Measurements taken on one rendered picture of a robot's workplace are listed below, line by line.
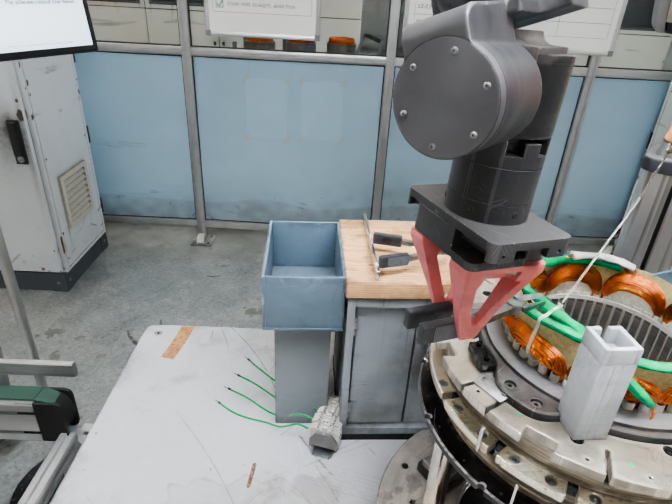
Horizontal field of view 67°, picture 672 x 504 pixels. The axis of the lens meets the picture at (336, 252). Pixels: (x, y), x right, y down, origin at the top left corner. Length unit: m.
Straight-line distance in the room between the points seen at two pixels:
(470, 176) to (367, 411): 0.53
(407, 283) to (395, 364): 0.14
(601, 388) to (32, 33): 1.11
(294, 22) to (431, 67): 2.36
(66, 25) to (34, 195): 1.42
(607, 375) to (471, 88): 0.25
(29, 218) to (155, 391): 1.81
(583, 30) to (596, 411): 2.51
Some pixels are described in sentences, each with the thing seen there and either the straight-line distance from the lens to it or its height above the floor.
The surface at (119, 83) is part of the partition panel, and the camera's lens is 2.90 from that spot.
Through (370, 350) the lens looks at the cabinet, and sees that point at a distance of 0.72.
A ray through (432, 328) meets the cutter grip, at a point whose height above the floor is 1.18.
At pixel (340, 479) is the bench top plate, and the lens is 0.78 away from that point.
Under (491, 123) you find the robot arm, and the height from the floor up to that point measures 1.35.
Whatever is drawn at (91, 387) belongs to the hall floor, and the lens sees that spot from 2.18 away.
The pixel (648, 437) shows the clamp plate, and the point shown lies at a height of 1.10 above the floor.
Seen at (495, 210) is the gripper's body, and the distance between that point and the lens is 0.34.
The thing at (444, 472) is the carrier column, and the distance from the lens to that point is 0.64.
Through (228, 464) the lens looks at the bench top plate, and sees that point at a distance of 0.80.
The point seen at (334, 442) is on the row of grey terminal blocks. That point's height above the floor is 0.81.
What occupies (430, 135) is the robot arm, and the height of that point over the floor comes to 1.33.
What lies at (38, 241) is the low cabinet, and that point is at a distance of 2.68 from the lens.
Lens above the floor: 1.40
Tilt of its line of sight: 28 degrees down
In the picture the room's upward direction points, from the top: 3 degrees clockwise
